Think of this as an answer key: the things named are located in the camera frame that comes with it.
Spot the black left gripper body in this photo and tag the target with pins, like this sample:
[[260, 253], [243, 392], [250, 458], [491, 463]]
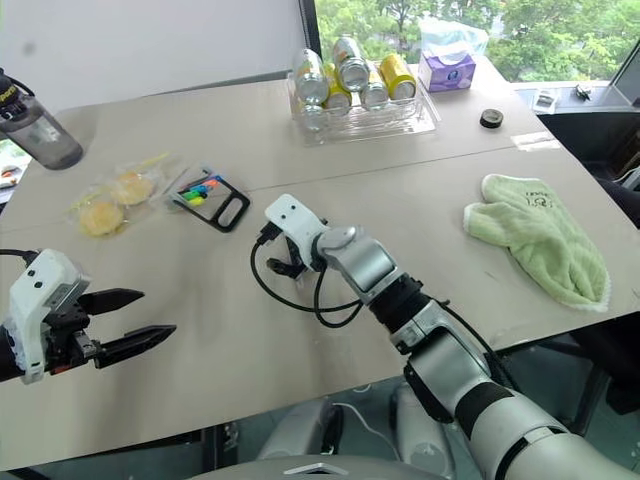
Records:
[[67, 340]]

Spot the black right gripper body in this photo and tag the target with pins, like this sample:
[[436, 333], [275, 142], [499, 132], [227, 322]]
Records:
[[299, 254]]

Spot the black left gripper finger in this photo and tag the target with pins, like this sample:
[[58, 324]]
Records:
[[132, 342], [110, 300]]

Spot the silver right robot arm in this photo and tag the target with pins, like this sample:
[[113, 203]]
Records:
[[372, 262]]

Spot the orange highlighter pen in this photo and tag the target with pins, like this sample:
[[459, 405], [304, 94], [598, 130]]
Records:
[[213, 182]]

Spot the green highlighter pen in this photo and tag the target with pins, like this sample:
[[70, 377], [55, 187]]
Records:
[[194, 200]]

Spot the blue highlighter pen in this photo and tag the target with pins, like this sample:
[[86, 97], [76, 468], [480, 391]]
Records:
[[200, 189]]

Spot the pack of coloured markers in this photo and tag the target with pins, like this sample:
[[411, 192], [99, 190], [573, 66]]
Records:
[[227, 212]]

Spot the bread bun in clear bag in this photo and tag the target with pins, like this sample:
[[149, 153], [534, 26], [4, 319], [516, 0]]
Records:
[[101, 219], [131, 187]]

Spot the clear plastic drinks tray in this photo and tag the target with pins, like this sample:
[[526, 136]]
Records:
[[380, 125]]

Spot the yellow drink can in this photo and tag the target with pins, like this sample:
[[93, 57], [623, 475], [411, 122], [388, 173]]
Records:
[[396, 76], [336, 94]]

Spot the silver drink can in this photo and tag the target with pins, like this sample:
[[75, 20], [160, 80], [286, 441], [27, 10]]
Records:
[[375, 96], [350, 62]]

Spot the grey transparent water bottle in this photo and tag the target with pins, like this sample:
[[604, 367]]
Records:
[[42, 135]]

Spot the purple tissue box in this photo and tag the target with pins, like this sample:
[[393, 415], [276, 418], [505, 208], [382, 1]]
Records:
[[446, 75]]

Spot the small black round cap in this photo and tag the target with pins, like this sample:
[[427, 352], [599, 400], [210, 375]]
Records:
[[491, 119]]

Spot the green towel mitt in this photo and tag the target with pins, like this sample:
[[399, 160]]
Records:
[[537, 235]]

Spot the small white packet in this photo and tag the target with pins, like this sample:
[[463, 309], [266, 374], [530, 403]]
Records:
[[545, 99]]

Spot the black chair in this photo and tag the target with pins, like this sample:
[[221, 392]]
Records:
[[590, 145]]

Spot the small black clip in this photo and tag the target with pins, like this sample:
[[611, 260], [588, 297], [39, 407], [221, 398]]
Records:
[[583, 92]]

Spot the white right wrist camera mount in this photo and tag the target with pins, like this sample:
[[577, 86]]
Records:
[[292, 217]]

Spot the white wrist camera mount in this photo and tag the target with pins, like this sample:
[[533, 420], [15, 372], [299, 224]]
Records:
[[292, 217], [40, 290]]

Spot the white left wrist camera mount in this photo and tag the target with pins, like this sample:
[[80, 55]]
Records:
[[40, 290]]

